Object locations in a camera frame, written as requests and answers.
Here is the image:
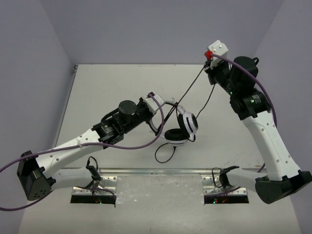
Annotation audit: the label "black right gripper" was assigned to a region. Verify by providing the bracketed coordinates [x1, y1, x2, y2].
[204, 57, 238, 96]

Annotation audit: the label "thin black headphone cable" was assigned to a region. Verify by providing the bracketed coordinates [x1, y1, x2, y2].
[155, 65, 216, 164]

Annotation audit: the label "white and black headphones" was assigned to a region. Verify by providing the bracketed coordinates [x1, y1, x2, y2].
[160, 105, 198, 148]

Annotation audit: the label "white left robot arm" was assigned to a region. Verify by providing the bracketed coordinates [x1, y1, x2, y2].
[17, 95, 164, 201]

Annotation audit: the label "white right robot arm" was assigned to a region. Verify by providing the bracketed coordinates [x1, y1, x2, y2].
[204, 56, 312, 204]

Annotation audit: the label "metal base mounting plate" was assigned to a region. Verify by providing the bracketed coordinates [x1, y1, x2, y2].
[70, 169, 249, 204]

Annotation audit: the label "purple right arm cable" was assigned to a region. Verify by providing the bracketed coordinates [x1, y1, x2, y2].
[212, 54, 277, 171]

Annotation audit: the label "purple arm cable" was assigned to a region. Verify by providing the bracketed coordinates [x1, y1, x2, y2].
[0, 94, 164, 212]
[212, 54, 277, 171]

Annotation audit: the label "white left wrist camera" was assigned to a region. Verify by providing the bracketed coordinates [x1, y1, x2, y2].
[143, 93, 165, 115]

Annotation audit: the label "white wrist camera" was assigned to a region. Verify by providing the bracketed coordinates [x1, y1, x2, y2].
[204, 40, 229, 69]
[143, 93, 165, 115]

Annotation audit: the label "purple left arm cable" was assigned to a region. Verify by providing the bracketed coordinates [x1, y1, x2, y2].
[0, 94, 164, 212]

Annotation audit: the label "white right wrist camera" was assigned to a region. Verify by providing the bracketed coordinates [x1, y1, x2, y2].
[204, 40, 229, 69]

